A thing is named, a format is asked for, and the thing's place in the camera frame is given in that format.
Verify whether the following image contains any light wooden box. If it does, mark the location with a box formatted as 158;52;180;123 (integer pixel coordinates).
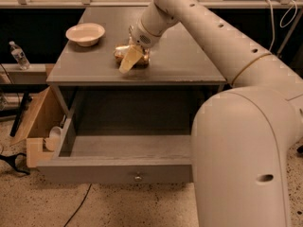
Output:
11;87;64;168

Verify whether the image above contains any clear plastic water bottle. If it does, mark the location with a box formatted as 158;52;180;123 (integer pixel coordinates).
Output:
9;41;30;70

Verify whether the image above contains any white cup in box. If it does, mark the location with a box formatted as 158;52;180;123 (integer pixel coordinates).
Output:
45;126;62;151

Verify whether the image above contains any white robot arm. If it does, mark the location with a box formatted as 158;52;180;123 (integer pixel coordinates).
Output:
120;0;303;227

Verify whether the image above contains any white hanging cable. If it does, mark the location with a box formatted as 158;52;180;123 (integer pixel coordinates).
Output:
264;0;299;53

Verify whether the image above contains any grey open top drawer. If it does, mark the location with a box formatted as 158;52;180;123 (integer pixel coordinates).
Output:
37;88;194;184

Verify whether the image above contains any black strap on floor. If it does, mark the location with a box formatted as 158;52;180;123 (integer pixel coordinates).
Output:
0;152;29;176

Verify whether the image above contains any black floor cable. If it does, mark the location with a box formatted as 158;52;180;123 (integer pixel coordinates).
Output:
62;183;93;227

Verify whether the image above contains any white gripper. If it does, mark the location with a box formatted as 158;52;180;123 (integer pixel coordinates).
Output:
119;25;161;74

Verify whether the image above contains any grey wooden cabinet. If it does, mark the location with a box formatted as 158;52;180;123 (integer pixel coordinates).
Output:
46;6;227;118

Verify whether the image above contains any white ceramic bowl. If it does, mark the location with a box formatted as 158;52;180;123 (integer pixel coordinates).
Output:
65;23;105;47

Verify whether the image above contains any grey ledge rail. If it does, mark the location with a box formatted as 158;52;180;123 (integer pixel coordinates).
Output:
0;63;54;85

